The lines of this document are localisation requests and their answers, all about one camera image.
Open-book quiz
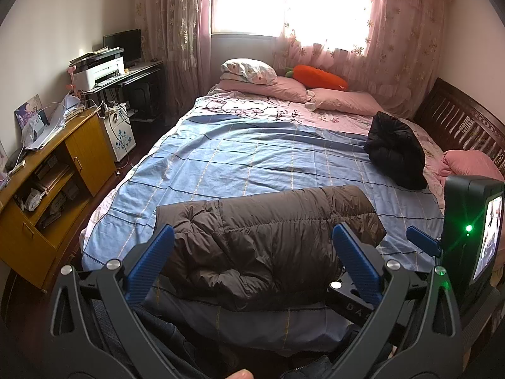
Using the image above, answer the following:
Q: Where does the pink lace curtain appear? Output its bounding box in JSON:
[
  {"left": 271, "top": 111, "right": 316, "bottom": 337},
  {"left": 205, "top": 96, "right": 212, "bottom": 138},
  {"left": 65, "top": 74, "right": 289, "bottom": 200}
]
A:
[
  {"left": 272, "top": 0, "right": 450, "bottom": 116},
  {"left": 134, "top": 0, "right": 216, "bottom": 103}
]

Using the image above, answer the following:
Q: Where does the person's dark clothing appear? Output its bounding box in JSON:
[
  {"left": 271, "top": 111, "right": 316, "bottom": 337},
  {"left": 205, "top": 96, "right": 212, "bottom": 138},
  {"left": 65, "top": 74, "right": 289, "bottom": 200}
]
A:
[{"left": 79, "top": 296, "right": 395, "bottom": 379}]

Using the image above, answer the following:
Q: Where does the orange carrot plush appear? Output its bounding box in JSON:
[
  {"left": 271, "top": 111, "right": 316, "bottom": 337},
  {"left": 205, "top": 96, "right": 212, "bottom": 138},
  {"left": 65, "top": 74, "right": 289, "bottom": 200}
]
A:
[{"left": 282, "top": 64, "right": 350, "bottom": 91}]

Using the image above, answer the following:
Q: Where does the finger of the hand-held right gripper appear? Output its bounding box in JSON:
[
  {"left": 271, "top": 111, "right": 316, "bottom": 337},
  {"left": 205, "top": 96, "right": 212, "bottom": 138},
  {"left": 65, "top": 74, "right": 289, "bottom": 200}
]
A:
[
  {"left": 406, "top": 225, "right": 443, "bottom": 258},
  {"left": 327, "top": 278, "right": 380, "bottom": 324}
]

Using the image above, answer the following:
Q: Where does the white floral pillow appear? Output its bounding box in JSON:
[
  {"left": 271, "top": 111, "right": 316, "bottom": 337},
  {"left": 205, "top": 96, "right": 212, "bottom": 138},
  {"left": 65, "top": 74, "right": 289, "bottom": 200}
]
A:
[{"left": 220, "top": 58, "right": 277, "bottom": 85}]

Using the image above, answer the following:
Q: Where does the black computer monitor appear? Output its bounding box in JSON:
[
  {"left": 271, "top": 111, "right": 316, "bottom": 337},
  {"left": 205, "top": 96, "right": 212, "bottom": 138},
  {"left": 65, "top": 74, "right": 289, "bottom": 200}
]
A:
[{"left": 103, "top": 29, "right": 143, "bottom": 68}]

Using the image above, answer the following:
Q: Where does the blue striped bed sheet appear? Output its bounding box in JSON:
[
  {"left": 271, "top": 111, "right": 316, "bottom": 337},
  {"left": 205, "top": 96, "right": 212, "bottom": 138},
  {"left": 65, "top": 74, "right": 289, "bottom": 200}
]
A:
[{"left": 79, "top": 111, "right": 446, "bottom": 356}]

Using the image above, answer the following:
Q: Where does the black down jacket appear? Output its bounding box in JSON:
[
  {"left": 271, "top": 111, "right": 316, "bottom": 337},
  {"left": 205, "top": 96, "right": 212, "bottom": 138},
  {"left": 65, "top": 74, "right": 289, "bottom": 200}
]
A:
[{"left": 363, "top": 111, "right": 429, "bottom": 190}]

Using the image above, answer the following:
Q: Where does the brown down jacket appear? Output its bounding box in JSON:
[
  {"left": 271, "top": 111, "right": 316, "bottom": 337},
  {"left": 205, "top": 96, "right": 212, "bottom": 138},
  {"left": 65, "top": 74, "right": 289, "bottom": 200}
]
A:
[{"left": 156, "top": 185, "right": 387, "bottom": 312}]

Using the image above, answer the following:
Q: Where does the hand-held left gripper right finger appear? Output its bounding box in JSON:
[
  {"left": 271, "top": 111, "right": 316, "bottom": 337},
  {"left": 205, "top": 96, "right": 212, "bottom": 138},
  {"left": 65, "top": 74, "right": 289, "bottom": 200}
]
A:
[{"left": 327, "top": 223, "right": 468, "bottom": 379}]

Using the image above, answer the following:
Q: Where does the bright window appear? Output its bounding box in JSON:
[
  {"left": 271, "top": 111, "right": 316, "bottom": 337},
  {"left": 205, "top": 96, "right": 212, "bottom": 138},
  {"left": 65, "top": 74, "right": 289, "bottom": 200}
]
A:
[{"left": 209, "top": 0, "right": 379, "bottom": 48}]

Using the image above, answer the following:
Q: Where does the white flower-print small cabinet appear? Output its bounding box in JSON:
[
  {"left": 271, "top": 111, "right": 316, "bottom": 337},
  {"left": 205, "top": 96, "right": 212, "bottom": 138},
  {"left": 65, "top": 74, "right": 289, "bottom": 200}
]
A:
[{"left": 98, "top": 103, "right": 137, "bottom": 162}]

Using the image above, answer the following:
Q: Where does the pink pillow by headboard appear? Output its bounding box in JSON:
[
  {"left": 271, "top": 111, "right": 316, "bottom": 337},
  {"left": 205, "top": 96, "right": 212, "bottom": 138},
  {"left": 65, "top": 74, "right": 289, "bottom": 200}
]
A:
[{"left": 436, "top": 150, "right": 501, "bottom": 206}]

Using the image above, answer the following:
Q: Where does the purple photo frame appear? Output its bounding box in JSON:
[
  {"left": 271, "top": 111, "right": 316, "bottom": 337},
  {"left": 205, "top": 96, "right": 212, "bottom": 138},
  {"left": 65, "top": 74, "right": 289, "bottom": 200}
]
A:
[{"left": 15, "top": 94, "right": 43, "bottom": 129}]

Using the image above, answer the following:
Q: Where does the white printer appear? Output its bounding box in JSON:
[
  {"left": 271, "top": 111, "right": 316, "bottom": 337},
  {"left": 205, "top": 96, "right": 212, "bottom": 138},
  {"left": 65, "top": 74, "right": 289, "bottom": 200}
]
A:
[{"left": 73, "top": 56, "right": 126, "bottom": 91}]

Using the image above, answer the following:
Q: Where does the clear plastic bag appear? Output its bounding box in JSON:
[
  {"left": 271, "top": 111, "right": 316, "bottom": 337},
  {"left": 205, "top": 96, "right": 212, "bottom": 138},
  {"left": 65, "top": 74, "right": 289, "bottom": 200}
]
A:
[{"left": 21, "top": 95, "right": 85, "bottom": 151}]

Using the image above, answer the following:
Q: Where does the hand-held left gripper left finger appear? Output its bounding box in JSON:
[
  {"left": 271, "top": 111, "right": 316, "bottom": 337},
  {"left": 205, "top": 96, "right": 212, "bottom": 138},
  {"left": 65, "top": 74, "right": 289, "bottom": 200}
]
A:
[{"left": 49, "top": 224, "right": 186, "bottom": 379}]

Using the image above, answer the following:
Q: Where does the dark wooden headboard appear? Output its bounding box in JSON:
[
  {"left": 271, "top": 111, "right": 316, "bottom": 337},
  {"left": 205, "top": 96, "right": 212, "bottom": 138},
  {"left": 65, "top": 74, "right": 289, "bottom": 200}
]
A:
[{"left": 412, "top": 78, "right": 505, "bottom": 174}]

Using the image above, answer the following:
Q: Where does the yellow wooden cabinet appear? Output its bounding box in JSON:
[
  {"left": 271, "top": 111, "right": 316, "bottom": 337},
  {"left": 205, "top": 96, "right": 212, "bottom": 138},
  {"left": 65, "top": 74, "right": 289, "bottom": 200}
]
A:
[{"left": 0, "top": 105, "right": 119, "bottom": 291}]

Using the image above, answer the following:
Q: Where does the dark flat scanner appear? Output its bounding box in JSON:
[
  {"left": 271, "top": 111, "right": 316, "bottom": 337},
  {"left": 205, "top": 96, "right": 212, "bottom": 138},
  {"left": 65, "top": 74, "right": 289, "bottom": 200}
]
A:
[{"left": 69, "top": 46, "right": 125, "bottom": 68}]

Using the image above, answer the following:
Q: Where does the pink stand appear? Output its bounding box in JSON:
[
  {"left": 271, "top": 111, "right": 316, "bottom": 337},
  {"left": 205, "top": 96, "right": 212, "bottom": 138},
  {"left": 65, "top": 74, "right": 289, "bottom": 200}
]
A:
[{"left": 67, "top": 65, "right": 85, "bottom": 105}]

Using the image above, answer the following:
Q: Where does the black computer desk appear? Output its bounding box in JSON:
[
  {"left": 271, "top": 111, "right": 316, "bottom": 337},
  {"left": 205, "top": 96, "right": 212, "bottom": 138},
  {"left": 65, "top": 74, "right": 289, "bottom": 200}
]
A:
[{"left": 81, "top": 60, "right": 166, "bottom": 123}]

